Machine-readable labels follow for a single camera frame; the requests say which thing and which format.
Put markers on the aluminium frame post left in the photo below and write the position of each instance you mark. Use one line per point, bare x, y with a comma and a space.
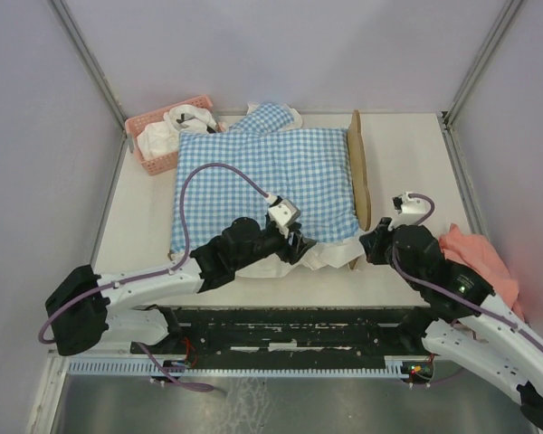
69, 24

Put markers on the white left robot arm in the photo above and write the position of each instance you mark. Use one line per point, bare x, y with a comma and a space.
79, 309

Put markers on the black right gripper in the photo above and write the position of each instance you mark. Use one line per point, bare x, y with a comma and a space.
372, 240

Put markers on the blue gingham pillow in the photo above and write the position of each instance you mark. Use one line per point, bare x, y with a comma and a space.
268, 117

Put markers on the aluminium frame post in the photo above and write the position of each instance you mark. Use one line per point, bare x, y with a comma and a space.
482, 59
69, 24

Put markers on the wooden pet bed frame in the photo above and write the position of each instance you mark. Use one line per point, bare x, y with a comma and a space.
358, 169

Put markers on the pink cloth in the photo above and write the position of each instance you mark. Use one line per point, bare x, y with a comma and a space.
476, 252

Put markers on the white cloth in basket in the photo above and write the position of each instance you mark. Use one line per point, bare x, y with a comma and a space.
162, 137

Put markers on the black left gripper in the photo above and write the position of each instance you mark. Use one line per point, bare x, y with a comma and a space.
300, 247

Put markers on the pink plastic basket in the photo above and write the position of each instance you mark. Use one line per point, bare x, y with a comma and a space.
134, 126

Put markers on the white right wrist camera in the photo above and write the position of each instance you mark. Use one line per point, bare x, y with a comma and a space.
411, 209

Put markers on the blue gingham mattress pad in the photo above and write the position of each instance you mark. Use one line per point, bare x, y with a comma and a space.
222, 177

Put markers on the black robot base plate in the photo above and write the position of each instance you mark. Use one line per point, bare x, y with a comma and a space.
296, 337

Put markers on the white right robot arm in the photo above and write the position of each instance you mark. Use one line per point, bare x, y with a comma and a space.
470, 323

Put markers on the aluminium frame post right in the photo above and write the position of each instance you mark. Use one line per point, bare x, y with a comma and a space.
482, 59

